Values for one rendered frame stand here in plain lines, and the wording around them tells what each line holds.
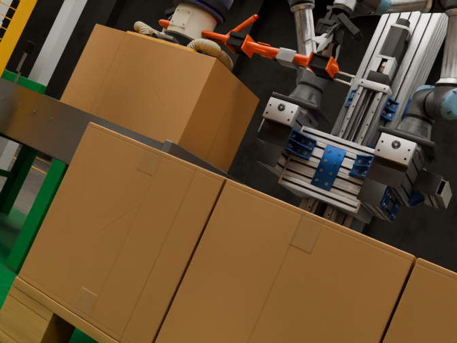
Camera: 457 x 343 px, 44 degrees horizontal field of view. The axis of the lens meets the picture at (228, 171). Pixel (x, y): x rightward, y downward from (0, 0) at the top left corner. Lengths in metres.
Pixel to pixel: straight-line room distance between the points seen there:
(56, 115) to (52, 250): 0.82
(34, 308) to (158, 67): 1.05
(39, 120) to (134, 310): 1.09
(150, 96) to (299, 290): 1.18
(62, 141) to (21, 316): 0.81
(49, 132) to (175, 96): 0.46
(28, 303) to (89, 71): 1.14
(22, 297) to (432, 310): 0.89
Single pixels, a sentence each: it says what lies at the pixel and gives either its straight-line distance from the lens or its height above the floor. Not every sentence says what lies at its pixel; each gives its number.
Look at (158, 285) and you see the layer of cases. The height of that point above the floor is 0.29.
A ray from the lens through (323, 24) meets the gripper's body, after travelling 2.07.
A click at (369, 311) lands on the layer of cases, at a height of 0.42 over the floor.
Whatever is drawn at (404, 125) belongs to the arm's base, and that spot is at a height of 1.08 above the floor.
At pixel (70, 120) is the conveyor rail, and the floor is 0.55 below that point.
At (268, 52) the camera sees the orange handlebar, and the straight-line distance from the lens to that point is 2.11.
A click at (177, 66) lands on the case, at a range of 2.06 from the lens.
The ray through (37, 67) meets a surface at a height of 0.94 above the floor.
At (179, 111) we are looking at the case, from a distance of 1.98.
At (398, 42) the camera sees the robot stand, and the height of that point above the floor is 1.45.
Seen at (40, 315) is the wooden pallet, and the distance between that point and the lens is 1.37.
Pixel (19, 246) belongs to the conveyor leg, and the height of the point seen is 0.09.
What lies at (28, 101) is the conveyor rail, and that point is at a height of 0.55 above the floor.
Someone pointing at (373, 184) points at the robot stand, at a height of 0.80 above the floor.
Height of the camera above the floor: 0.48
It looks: 4 degrees up
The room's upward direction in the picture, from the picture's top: 24 degrees clockwise
